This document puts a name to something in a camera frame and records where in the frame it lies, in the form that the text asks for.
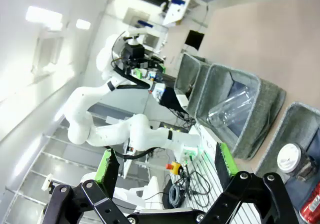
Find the white round knob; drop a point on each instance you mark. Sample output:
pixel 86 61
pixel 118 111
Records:
pixel 47 182

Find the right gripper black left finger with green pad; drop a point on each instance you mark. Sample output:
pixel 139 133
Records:
pixel 106 169

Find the grey felt basket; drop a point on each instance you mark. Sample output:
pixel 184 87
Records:
pixel 260 124
pixel 295 116
pixel 190 69

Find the black can white end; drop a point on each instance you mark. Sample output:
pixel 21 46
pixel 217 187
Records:
pixel 288 157

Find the small ceiling light panel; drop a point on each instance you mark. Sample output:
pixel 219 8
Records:
pixel 83 24

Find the large ceiling light panel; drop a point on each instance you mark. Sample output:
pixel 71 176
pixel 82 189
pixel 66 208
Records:
pixel 43 16

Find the crushed red can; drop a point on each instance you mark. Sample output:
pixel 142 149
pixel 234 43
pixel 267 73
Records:
pixel 312 204

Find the black equipment box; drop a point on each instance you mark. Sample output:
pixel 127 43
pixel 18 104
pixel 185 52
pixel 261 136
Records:
pixel 172 99

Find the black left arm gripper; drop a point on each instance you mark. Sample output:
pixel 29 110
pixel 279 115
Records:
pixel 133 54

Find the white blue box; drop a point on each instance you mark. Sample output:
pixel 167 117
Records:
pixel 177 6

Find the clear plastic bottle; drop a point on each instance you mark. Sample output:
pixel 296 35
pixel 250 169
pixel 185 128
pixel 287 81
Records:
pixel 230 109

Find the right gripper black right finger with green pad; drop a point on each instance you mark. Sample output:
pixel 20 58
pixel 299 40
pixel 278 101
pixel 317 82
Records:
pixel 225 164

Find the yellow red emergency stop button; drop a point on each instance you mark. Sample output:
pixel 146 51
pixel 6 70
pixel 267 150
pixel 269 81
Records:
pixel 173 167

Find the black square panel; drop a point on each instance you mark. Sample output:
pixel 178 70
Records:
pixel 194 40

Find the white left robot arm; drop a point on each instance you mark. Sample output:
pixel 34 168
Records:
pixel 112 134

